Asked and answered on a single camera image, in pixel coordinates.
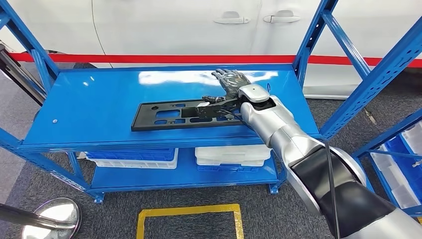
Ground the blue plastic bin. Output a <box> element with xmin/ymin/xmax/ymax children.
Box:
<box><xmin>86</xmin><ymin>147</ymin><xmax>175</xmax><ymax>162</ymax></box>
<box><xmin>384</xmin><ymin>131</ymin><xmax>422</xmax><ymax>200</ymax></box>

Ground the black plastic plate holder part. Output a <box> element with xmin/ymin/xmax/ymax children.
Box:
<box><xmin>130</xmin><ymin>98</ymin><xmax>246</xmax><ymax>132</ymax></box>

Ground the yellow floor tape square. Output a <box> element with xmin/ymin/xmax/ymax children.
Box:
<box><xmin>136</xmin><ymin>204</ymin><xmax>245</xmax><ymax>239</ymax></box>

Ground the blue metal shelf rack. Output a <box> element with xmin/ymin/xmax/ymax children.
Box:
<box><xmin>351</xmin><ymin>109</ymin><xmax>422</xmax><ymax>217</ymax></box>
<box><xmin>0</xmin><ymin>0</ymin><xmax>422</xmax><ymax>204</ymax></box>

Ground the white plastic bin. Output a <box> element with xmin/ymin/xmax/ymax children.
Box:
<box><xmin>195</xmin><ymin>145</ymin><xmax>272</xmax><ymax>162</ymax></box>
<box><xmin>400</xmin><ymin>121</ymin><xmax>422</xmax><ymax>156</ymax></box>
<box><xmin>197</xmin><ymin>157</ymin><xmax>264</xmax><ymax>167</ymax></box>
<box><xmin>371</xmin><ymin>153</ymin><xmax>422</xmax><ymax>210</ymax></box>
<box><xmin>86</xmin><ymin>148</ymin><xmax>179</xmax><ymax>169</ymax></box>

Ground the white car door handle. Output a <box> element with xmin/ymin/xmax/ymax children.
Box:
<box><xmin>263</xmin><ymin>9</ymin><xmax>301</xmax><ymax>24</ymax></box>
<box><xmin>213</xmin><ymin>10</ymin><xmax>251</xmax><ymax>25</ymax></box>

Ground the pale wrist camera on bracket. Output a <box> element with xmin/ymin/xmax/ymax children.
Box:
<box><xmin>197</xmin><ymin>99</ymin><xmax>244</xmax><ymax>120</ymax></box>

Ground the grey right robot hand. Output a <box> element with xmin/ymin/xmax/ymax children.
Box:
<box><xmin>202</xmin><ymin>68</ymin><xmax>252</xmax><ymax>104</ymax></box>

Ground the chrome stanchion with round base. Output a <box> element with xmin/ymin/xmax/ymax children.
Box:
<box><xmin>0</xmin><ymin>198</ymin><xmax>82</xmax><ymax>239</ymax></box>

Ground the chrome stanchion with black cap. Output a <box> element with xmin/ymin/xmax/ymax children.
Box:
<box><xmin>0</xmin><ymin>43</ymin><xmax>47</xmax><ymax>106</ymax></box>

